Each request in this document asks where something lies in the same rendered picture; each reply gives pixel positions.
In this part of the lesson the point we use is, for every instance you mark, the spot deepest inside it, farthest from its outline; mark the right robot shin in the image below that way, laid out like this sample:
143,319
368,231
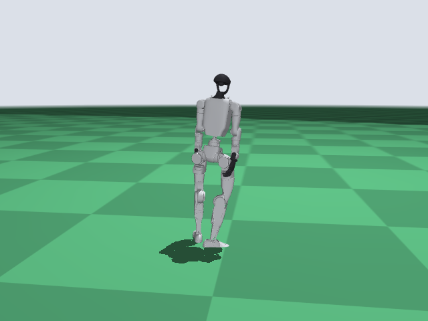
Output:
217,217

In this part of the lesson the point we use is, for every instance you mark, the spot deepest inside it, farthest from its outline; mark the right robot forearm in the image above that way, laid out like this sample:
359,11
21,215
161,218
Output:
235,143

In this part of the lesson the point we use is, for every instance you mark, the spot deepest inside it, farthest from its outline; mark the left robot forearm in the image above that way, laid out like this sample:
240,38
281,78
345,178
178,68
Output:
198,140

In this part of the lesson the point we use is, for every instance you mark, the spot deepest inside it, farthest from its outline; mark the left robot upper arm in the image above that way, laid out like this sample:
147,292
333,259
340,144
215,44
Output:
200,112

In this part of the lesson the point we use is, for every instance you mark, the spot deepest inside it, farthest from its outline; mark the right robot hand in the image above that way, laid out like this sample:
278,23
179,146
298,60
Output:
231,166

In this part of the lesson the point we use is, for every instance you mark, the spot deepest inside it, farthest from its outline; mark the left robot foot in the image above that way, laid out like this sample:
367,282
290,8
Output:
198,237

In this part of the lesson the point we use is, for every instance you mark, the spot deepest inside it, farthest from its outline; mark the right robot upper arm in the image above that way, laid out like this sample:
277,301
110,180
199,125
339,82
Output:
236,117

